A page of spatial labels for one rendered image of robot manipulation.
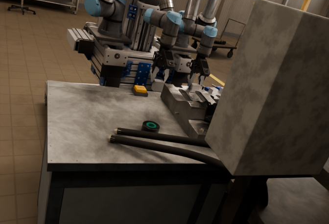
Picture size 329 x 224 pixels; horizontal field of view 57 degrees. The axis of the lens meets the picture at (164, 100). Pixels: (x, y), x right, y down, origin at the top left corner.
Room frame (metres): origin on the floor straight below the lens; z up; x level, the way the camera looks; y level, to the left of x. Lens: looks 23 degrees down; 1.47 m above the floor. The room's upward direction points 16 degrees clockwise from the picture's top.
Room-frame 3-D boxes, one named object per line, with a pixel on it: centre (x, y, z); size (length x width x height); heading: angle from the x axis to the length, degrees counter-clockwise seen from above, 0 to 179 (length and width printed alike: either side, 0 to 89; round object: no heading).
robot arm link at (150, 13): (1.55, 0.15, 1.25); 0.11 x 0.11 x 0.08; 64
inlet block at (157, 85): (1.51, 0.08, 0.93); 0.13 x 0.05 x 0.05; 26
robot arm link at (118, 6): (1.82, 0.44, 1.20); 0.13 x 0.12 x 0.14; 154
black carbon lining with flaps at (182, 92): (1.50, -0.20, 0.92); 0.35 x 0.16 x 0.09; 26
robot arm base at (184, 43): (2.09, 0.02, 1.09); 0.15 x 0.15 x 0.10
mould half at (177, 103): (1.48, -0.19, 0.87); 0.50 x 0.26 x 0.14; 26
